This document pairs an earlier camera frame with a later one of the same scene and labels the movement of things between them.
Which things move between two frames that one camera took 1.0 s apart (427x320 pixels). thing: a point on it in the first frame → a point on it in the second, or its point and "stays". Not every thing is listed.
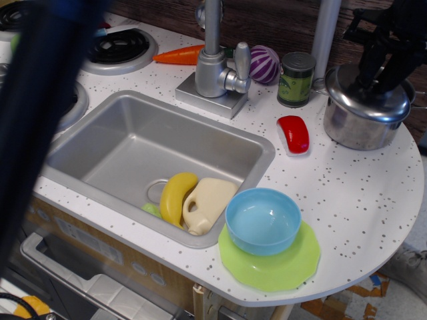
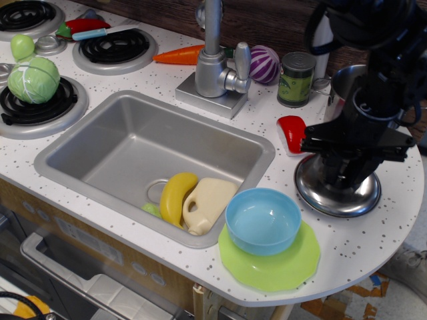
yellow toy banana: x=173 y=195 stays
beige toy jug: x=205 y=205 stays
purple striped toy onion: x=265 y=65 stays
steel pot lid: x=389 y=106 → x=344 y=201
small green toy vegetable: x=151 y=209 stays
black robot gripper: x=403 y=29 → x=362 y=137
